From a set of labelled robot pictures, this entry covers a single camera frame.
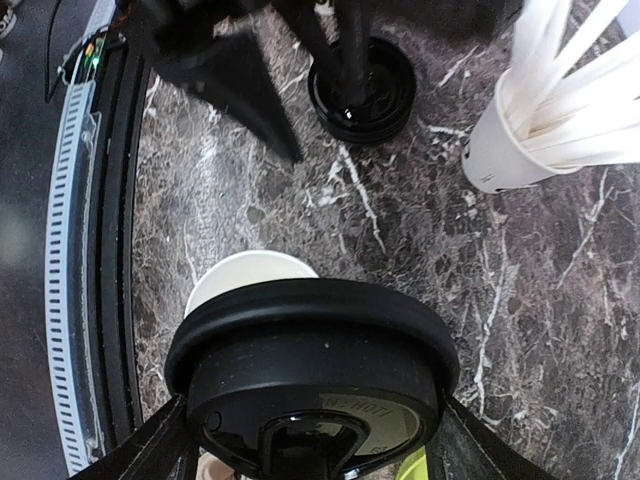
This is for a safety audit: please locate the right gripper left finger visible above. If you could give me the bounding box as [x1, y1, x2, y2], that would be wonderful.
[71, 395, 199, 480]

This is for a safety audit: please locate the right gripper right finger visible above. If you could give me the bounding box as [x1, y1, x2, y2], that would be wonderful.
[427, 396, 555, 480]

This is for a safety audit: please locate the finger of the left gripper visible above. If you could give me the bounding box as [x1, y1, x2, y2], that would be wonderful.
[279, 1, 373, 118]
[153, 34, 303, 163]

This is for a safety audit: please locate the stack of black lids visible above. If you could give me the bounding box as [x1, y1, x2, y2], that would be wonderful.
[307, 37, 417, 146]

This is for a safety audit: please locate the black coffee cup lid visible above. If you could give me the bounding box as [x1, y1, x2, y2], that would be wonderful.
[164, 278, 460, 479]

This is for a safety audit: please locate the white paper coffee cup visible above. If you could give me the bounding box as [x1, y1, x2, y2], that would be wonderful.
[183, 250, 319, 318]

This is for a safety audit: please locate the green bowl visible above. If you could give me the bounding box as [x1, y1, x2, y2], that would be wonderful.
[395, 447, 429, 480]

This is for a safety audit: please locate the white cup holding straws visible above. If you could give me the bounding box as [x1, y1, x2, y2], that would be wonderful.
[461, 70, 597, 194]

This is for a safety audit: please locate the bundle of wrapped white straws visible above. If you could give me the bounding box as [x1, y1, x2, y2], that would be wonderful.
[503, 1, 639, 170]

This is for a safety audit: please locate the black front rail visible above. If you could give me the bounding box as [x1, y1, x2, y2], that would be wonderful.
[85, 33, 149, 451]

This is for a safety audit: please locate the white slotted cable duct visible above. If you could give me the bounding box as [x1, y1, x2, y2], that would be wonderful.
[44, 51, 109, 477]

